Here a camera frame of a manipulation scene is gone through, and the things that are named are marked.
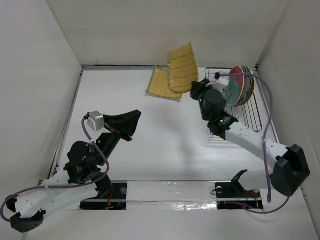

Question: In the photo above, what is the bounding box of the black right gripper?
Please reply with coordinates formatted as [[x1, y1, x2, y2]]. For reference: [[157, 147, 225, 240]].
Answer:
[[190, 78, 219, 122]]

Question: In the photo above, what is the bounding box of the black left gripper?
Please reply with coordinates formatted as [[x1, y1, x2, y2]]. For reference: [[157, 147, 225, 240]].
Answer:
[[95, 109, 143, 166]]

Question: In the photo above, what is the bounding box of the curved yellow bamboo plate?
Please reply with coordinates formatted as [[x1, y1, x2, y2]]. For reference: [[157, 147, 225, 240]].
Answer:
[[167, 42, 199, 94]]

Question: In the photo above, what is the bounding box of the red and teal floral plate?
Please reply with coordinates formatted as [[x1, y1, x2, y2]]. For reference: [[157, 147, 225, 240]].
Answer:
[[223, 75, 245, 107]]

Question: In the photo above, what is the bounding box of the square yellow bamboo plate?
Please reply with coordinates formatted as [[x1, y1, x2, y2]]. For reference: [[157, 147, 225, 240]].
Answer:
[[146, 66, 182, 100]]

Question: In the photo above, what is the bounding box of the blue and white floral plate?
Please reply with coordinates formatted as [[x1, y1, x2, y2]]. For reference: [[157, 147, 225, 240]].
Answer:
[[235, 66, 254, 107]]

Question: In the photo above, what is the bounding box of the round yellow woven plate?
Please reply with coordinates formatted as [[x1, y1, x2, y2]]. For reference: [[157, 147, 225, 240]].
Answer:
[[245, 76, 256, 104]]

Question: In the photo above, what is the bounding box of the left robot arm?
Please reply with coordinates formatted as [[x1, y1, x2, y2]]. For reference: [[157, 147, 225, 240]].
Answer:
[[0, 110, 142, 233]]

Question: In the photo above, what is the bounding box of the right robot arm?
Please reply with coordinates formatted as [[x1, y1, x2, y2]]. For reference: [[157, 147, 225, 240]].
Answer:
[[190, 79, 310, 197]]

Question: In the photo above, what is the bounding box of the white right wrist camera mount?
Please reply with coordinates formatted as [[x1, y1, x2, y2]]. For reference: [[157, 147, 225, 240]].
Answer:
[[210, 72, 230, 92]]

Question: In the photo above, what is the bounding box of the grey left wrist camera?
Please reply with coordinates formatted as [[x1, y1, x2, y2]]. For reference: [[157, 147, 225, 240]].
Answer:
[[87, 111, 104, 132]]

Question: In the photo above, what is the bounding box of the black wire dish rack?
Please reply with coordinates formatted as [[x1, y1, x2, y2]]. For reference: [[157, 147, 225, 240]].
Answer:
[[204, 66, 263, 133]]

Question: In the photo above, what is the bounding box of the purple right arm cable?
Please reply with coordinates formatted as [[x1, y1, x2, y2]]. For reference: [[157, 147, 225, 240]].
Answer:
[[214, 71, 292, 214]]

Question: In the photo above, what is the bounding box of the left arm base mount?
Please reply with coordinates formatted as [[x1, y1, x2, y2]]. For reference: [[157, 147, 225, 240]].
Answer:
[[79, 181, 128, 211]]

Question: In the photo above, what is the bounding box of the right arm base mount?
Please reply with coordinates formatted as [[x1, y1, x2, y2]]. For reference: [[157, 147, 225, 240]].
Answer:
[[211, 182, 264, 210]]

